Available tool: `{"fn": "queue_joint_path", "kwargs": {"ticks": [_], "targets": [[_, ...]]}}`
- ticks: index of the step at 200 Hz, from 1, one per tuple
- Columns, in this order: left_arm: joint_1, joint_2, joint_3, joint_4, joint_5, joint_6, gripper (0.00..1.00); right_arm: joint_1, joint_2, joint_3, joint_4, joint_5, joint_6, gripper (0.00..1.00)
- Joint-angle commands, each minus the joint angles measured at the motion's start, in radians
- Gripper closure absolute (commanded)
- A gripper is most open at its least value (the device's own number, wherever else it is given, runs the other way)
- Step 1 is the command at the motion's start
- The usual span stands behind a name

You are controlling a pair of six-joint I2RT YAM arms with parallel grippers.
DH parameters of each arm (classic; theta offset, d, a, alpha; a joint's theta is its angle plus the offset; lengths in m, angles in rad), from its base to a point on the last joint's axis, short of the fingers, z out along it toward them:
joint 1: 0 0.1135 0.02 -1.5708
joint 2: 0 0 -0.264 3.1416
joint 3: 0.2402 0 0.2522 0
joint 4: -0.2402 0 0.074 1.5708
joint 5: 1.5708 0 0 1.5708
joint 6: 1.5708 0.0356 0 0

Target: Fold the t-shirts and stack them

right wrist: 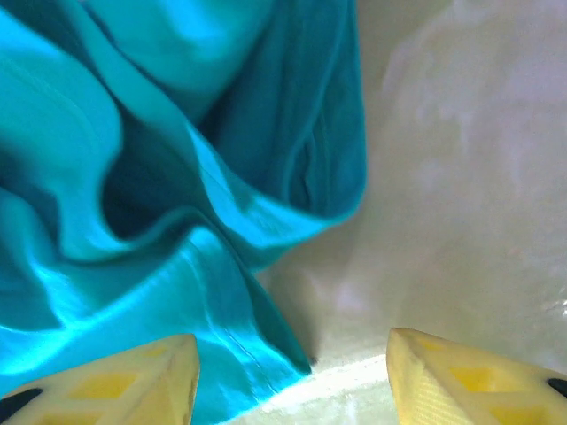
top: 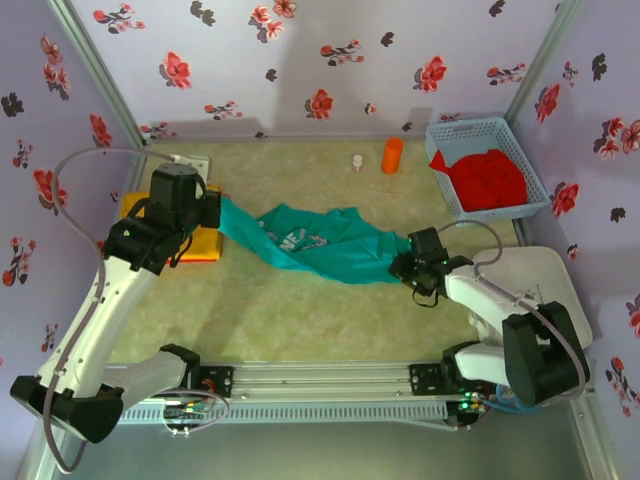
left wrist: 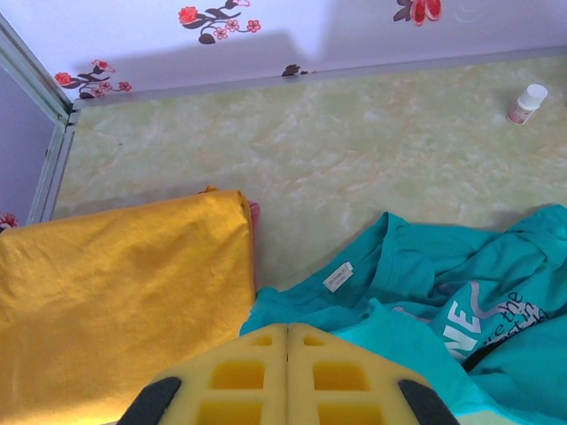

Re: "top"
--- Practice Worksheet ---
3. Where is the small circuit board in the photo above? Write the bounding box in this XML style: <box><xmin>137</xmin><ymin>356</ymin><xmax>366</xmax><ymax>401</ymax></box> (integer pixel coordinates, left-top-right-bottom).
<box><xmin>164</xmin><ymin>405</ymin><xmax>209</xmax><ymax>421</ymax></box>

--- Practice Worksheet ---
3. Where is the blue plastic basket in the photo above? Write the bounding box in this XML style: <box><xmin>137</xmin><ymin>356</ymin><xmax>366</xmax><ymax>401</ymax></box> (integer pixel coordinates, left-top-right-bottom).
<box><xmin>424</xmin><ymin>116</ymin><xmax>552</xmax><ymax>223</ymax></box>

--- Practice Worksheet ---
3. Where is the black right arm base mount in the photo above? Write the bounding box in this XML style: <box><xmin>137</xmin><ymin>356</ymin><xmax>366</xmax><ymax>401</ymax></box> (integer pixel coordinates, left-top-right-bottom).
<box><xmin>408</xmin><ymin>362</ymin><xmax>501</xmax><ymax>399</ymax></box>

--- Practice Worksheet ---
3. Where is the aluminium corner post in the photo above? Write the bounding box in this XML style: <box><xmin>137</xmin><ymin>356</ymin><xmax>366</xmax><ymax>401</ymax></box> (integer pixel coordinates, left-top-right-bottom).
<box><xmin>47</xmin><ymin>0</ymin><xmax>149</xmax><ymax>147</ymax></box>
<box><xmin>504</xmin><ymin>0</ymin><xmax>586</xmax><ymax>134</ymax></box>

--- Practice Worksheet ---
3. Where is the grey metal sheet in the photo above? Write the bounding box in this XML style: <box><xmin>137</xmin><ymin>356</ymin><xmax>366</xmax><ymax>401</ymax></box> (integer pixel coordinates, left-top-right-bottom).
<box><xmin>19</xmin><ymin>399</ymin><xmax>619</xmax><ymax>480</ymax></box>

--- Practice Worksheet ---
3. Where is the black controller with green light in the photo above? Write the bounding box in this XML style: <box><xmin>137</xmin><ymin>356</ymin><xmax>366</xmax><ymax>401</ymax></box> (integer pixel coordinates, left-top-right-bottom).
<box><xmin>457</xmin><ymin>392</ymin><xmax>489</xmax><ymax>431</ymax></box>

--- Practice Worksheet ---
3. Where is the teal printed t-shirt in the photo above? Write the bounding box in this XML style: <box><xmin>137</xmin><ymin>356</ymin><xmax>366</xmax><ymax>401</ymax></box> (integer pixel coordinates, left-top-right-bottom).
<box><xmin>218</xmin><ymin>195</ymin><xmax>416</xmax><ymax>287</ymax></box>

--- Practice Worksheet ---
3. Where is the folded yellow t-shirt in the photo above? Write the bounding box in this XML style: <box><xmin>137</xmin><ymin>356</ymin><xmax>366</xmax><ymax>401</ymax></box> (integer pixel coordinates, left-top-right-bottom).
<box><xmin>119</xmin><ymin>184</ymin><xmax>225</xmax><ymax>262</ymax></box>

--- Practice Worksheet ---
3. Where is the crumpled red t-shirt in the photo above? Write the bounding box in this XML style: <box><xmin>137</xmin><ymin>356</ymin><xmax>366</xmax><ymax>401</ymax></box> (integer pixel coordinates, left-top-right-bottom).
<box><xmin>428</xmin><ymin>148</ymin><xmax>529</xmax><ymax>213</ymax></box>

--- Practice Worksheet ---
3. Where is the grey right arm cable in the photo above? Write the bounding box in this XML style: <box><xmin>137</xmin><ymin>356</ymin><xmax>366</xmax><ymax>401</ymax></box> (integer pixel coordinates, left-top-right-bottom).
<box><xmin>437</xmin><ymin>218</ymin><xmax>591</xmax><ymax>401</ymax></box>

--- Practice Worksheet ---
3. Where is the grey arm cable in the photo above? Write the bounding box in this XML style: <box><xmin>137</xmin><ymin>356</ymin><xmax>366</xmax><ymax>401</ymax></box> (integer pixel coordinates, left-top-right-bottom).
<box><xmin>42</xmin><ymin>147</ymin><xmax>231</xmax><ymax>475</ymax></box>
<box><xmin>437</xmin><ymin>218</ymin><xmax>591</xmax><ymax>401</ymax></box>

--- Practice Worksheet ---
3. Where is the grey left arm cable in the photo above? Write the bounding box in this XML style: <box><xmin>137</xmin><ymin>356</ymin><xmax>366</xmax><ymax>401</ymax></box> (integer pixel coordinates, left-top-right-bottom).
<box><xmin>42</xmin><ymin>147</ymin><xmax>231</xmax><ymax>475</ymax></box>

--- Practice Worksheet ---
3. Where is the slotted grey cable duct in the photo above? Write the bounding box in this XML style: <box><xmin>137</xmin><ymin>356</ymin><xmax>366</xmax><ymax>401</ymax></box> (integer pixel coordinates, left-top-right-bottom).
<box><xmin>117</xmin><ymin>401</ymin><xmax>449</xmax><ymax>426</ymax></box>

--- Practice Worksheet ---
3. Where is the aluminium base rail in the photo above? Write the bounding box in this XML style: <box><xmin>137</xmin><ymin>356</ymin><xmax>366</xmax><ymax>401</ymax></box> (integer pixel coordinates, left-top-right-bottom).
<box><xmin>102</xmin><ymin>362</ymin><xmax>594</xmax><ymax>401</ymax></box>

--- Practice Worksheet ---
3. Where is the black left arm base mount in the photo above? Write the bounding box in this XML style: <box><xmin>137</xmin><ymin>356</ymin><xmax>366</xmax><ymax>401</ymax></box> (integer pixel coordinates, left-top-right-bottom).
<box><xmin>187</xmin><ymin>364</ymin><xmax>235</xmax><ymax>399</ymax></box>

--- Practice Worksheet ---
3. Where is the blue cable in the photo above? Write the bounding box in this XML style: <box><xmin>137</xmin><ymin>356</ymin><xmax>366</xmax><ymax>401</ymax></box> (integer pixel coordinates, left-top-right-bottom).
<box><xmin>487</xmin><ymin>387</ymin><xmax>541</xmax><ymax>414</ymax></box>

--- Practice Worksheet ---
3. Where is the orange cylinder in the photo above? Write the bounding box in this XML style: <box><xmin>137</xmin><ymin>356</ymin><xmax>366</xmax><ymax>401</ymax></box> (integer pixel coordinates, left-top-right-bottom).
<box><xmin>380</xmin><ymin>137</ymin><xmax>405</xmax><ymax>175</ymax></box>

